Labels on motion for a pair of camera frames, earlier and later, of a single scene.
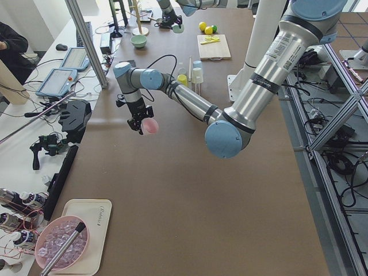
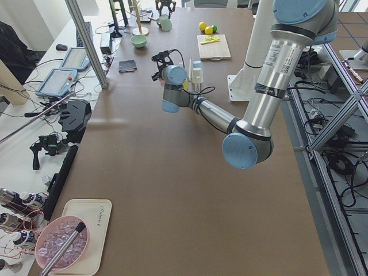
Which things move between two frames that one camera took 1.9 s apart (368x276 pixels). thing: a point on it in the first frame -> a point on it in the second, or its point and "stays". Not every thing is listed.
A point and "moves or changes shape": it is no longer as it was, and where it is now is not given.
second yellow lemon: [208, 30] stays
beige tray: [96, 214] stays
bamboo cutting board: [215, 50] stays
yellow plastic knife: [218, 40] stays
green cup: [176, 29] moves or changes shape
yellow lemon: [202, 25] stays
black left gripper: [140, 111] -> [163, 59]
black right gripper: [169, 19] -> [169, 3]
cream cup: [197, 75] stays
